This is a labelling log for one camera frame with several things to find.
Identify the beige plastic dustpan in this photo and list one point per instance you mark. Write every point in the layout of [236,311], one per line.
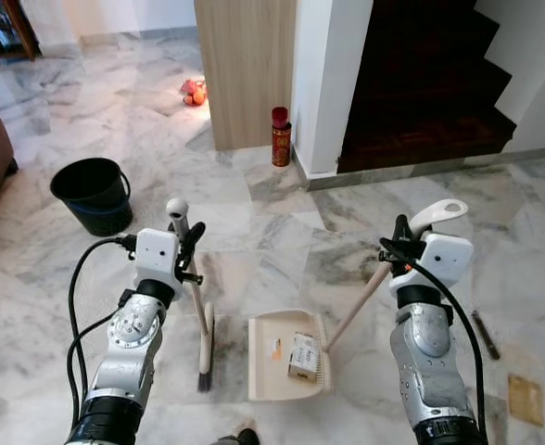
[272,371]

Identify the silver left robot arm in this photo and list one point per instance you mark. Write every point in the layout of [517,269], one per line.
[133,343]

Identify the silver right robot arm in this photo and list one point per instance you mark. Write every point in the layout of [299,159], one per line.
[430,352]

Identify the red and orange floor offering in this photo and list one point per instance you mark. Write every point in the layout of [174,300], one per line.
[194,93]

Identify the black plastic bucket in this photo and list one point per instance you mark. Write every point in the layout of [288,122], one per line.
[92,209]

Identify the dark stick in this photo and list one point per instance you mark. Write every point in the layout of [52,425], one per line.
[486,336]

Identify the red and gold cylindrical tin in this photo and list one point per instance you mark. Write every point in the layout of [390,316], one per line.
[282,148]

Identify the small printed cardboard box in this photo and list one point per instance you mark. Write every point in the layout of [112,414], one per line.
[303,357]

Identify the dark wooden staircase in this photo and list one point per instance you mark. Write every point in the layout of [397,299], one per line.
[421,93]

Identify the red incense stick bundle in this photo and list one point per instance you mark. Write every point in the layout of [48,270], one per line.
[279,116]

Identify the light wood cabinet panel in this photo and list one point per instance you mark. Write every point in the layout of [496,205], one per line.
[245,74]

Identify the brown cardboard piece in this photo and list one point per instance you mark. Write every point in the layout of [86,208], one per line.
[525,400]

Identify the dark wooden shelf cabinet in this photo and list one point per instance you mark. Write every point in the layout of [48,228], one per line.
[18,28]

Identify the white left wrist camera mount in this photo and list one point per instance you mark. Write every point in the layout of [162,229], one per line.
[157,255]

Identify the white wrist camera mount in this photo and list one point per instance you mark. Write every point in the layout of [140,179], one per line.
[447,260]
[157,255]

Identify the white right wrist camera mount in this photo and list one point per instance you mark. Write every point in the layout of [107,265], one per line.
[447,260]

